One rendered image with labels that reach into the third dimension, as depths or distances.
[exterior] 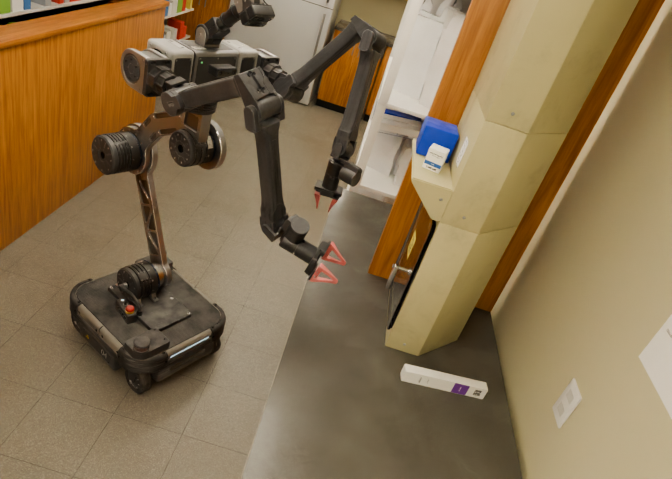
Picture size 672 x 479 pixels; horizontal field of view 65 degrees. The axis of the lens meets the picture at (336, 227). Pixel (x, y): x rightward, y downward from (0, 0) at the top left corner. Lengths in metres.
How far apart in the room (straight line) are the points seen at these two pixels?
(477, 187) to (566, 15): 0.44
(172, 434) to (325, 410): 1.16
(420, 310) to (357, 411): 0.36
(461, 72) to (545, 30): 0.43
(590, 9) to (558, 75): 0.15
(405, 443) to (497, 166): 0.75
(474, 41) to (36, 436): 2.17
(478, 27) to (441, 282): 0.75
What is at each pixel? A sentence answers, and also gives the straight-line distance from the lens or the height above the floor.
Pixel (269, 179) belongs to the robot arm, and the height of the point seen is 1.37.
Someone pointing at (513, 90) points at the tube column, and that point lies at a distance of 1.35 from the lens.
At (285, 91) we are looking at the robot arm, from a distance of 2.00.
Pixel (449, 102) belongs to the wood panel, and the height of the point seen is 1.64.
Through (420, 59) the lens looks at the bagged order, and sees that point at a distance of 2.73.
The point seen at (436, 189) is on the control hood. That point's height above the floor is 1.50.
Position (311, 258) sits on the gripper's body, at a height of 1.16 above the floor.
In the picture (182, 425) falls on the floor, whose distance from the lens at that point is 2.54.
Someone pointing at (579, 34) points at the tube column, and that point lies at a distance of 1.36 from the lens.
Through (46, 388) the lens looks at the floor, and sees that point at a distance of 2.67.
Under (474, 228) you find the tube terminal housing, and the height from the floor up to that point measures 1.42.
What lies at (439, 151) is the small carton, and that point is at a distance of 1.47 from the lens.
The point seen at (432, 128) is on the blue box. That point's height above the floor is 1.60.
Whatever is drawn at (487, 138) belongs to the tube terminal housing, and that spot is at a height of 1.67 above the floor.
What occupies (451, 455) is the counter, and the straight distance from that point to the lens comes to 1.53.
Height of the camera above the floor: 2.03
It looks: 30 degrees down
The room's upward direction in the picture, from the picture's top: 18 degrees clockwise
